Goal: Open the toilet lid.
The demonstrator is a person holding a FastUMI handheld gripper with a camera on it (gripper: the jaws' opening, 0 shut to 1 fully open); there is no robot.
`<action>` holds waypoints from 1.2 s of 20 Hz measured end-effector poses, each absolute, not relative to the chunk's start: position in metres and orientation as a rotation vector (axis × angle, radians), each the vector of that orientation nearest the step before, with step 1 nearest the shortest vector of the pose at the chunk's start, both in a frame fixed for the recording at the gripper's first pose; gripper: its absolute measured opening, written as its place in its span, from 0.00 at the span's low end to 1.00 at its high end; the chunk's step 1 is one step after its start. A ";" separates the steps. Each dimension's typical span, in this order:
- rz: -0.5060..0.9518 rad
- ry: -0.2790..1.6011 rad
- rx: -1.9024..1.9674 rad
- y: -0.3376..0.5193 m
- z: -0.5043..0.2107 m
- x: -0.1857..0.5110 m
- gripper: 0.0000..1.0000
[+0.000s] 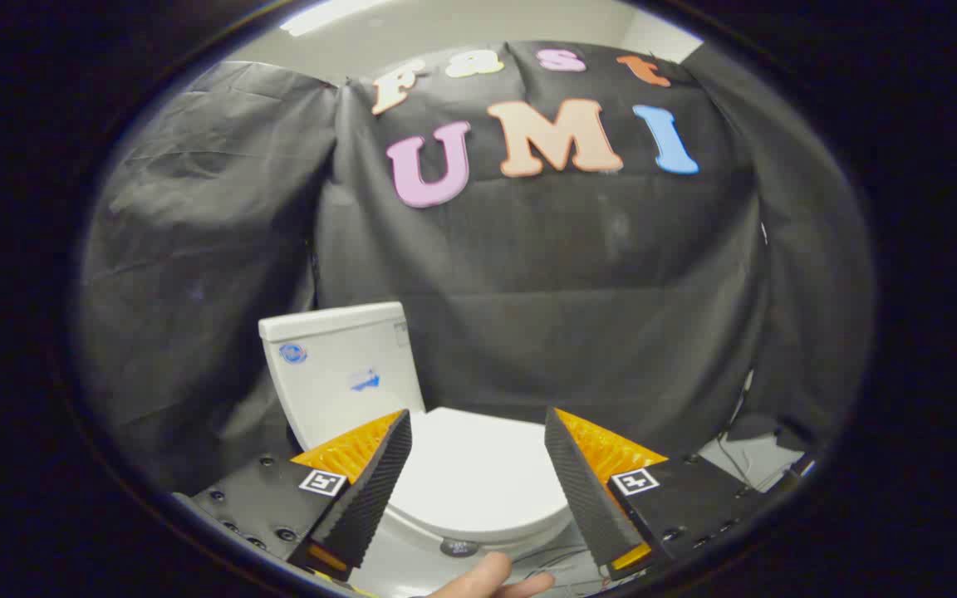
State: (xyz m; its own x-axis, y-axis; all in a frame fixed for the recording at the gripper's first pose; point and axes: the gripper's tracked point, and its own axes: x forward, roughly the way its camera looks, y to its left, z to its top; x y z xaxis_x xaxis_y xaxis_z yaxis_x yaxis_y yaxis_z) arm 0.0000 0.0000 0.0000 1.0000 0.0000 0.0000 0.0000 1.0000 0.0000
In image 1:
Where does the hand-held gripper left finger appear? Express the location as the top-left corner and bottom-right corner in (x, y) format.
(175, 409), (413, 582)

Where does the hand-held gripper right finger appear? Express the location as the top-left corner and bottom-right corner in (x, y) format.
(545, 407), (778, 581)

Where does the white toilet lid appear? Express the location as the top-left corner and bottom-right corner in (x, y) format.
(385, 406), (572, 537)

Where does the black backdrop cloth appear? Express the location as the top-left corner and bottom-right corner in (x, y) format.
(80, 42), (874, 491)

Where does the thin black floor cable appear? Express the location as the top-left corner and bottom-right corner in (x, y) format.
(516, 542), (612, 586)

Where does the tangle of black cables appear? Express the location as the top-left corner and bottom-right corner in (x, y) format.
(715, 370), (783, 493)

